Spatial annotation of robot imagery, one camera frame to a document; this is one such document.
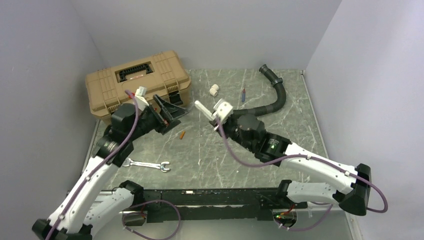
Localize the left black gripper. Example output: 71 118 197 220
127 94 189 142

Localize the white remote control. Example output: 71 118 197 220
194 100 215 121

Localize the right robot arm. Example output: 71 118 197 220
210 119 372 216

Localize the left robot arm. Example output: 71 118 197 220
32 95 187 240

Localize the tan plastic toolbox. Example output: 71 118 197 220
85 50 192 124

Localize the blue red pen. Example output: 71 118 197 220
241 88 246 103

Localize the white pipe fitting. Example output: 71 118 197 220
209 84 220 97

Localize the silver open-end wrench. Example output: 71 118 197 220
121 157 171 173

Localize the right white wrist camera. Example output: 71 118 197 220
212 98 234 124

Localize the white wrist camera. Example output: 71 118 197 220
125 86 150 112
212 98 234 124

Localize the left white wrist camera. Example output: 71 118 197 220
125 86 150 112

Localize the black corrugated hose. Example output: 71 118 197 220
231 64 287 117

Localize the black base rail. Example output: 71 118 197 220
130 187 296 223

